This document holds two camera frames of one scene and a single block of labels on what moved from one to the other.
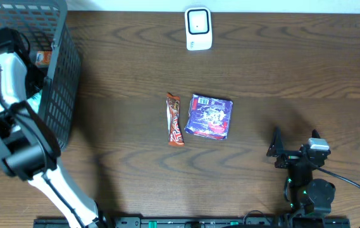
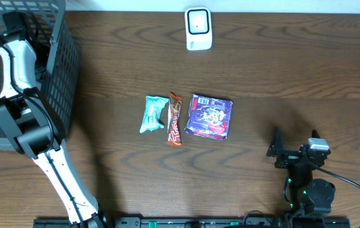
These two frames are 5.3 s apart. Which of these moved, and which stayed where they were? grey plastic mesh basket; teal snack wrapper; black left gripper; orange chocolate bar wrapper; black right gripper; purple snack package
Moved: black left gripper; teal snack wrapper
Stayed: grey plastic mesh basket; black right gripper; purple snack package; orange chocolate bar wrapper
